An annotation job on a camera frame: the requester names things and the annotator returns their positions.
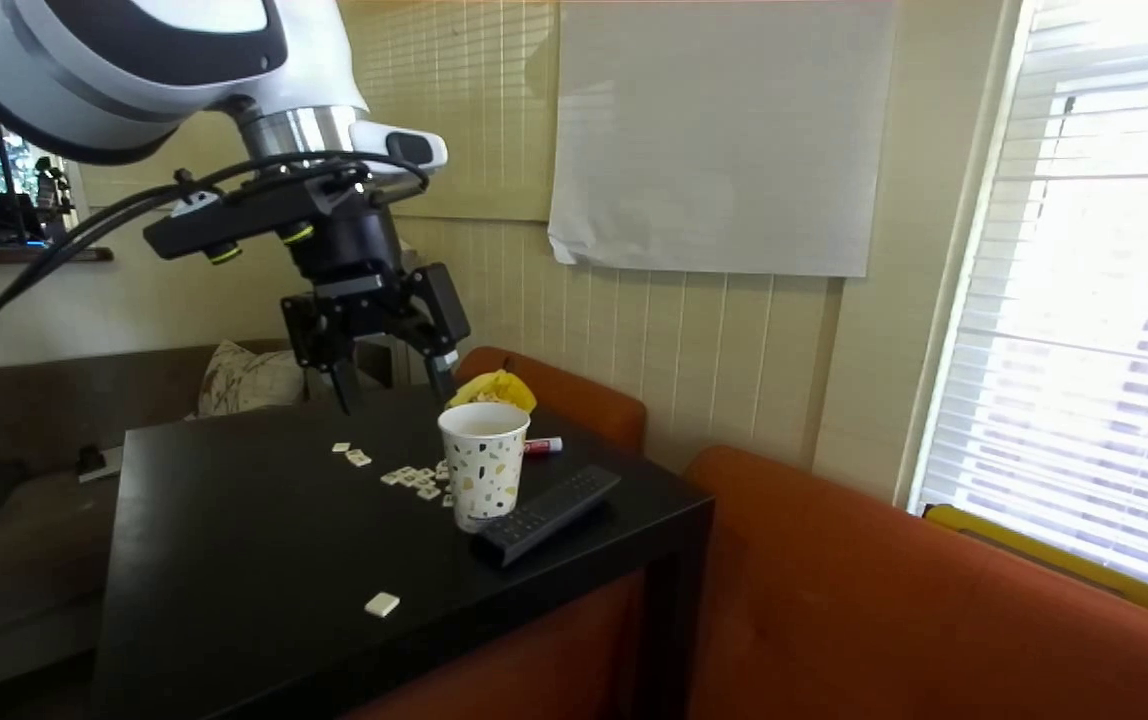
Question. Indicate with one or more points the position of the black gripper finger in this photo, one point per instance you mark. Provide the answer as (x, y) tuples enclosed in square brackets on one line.
[(334, 384), (442, 371)]

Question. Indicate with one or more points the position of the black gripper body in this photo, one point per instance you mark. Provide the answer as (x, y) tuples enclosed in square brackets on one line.
[(362, 286)]

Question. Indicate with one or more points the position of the small white letter tile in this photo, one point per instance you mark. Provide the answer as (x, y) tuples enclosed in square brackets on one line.
[(383, 605), (357, 458)]

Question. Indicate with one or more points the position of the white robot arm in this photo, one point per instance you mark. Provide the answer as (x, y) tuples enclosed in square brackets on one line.
[(109, 81)]

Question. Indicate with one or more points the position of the white speckled paper cup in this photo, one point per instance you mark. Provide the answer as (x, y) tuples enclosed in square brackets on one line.
[(486, 458)]

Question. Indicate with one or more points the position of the yellow banana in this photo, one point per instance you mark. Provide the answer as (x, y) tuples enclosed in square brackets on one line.
[(498, 384)]

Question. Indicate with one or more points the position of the beige cushion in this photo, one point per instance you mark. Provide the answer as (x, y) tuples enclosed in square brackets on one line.
[(250, 382)]

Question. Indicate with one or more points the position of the cluster of white letter tiles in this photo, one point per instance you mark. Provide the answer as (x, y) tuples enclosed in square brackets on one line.
[(422, 481)]

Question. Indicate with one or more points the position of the red and white marker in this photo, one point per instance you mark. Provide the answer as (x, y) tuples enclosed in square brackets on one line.
[(545, 447)]

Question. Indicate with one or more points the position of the black remote control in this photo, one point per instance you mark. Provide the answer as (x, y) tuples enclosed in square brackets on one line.
[(543, 517)]

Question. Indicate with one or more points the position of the black side table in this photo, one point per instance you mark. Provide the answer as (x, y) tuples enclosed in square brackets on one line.
[(245, 550)]

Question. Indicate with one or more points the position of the orange sofa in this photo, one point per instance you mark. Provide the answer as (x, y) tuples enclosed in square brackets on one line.
[(818, 605)]

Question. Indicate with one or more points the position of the white window blinds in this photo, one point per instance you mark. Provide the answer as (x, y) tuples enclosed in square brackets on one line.
[(1040, 404)]

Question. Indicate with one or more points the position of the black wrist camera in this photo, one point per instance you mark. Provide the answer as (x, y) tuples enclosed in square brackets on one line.
[(259, 208)]

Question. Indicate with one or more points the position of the white paper sheet on wall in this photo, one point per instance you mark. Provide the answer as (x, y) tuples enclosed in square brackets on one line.
[(721, 132)]

